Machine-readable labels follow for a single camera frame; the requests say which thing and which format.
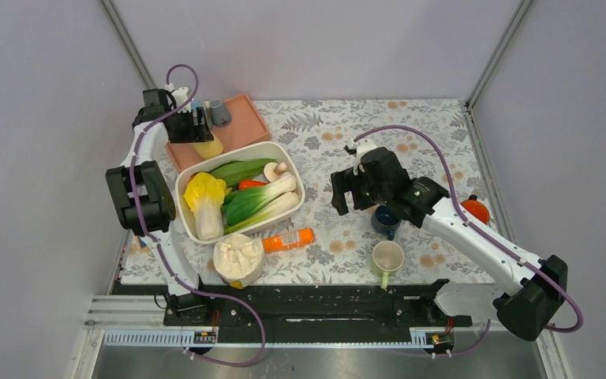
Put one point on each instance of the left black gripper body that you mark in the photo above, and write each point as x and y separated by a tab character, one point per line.
184	126

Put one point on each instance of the light blue big mug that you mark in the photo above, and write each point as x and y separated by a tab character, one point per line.
198	105

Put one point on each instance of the yellow cup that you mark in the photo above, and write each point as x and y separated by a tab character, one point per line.
208	149

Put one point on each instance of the white mushroom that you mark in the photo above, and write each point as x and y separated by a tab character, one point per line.
274	171

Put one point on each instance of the yellow napa cabbage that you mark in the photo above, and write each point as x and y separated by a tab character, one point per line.
205	195

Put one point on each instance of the green leaf vegetable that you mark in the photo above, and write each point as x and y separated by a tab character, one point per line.
235	171

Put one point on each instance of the light green mug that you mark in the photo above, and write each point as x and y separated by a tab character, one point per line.
387	258

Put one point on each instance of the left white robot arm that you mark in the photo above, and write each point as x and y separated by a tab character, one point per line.
142	200

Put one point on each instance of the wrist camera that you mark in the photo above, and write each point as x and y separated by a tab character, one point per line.
179	95
358	149

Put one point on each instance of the bok choy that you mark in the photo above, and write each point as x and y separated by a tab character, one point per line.
250	201
279	205

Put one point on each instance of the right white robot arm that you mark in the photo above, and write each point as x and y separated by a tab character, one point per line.
527	290

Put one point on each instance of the navy round cup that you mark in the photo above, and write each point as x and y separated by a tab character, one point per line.
384	222

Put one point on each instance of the small grey blue cup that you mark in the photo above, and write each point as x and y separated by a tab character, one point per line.
219	113

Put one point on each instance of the lower bok choy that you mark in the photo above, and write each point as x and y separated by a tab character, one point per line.
279	205

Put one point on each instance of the orange mug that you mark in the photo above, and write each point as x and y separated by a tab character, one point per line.
477	209

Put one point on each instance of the red pepper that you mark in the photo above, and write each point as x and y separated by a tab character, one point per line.
250	183

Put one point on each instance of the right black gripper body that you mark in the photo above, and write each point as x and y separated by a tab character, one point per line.
375	193

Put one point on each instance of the cream cloth bag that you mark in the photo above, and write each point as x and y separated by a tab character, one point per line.
239	259

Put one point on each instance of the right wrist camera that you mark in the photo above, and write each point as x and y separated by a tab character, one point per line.
358	149

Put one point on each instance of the white vegetable tub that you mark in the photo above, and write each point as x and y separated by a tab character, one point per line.
260	150

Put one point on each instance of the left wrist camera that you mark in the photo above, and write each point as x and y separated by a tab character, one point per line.
179	95

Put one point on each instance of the floral table mat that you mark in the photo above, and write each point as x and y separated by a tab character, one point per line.
314	133

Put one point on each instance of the upper bok choy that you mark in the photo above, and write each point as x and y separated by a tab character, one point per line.
250	201

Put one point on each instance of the orange tube package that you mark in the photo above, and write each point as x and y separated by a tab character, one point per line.
289	240

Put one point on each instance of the pink tray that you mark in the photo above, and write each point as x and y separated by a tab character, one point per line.
247	127

